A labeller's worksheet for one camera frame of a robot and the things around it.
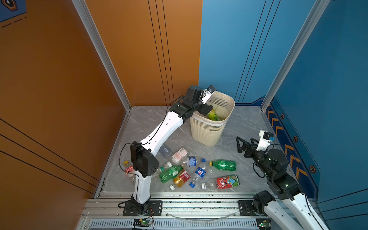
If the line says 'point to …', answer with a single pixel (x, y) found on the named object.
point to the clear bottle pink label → (178, 156)
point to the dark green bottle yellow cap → (224, 164)
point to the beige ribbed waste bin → (207, 132)
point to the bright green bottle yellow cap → (212, 115)
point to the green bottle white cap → (170, 173)
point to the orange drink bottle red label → (181, 179)
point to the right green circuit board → (263, 222)
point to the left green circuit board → (142, 222)
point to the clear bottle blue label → (193, 161)
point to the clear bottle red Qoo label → (225, 182)
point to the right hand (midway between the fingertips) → (241, 138)
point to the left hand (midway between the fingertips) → (205, 97)
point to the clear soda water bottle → (165, 150)
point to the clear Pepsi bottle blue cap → (199, 174)
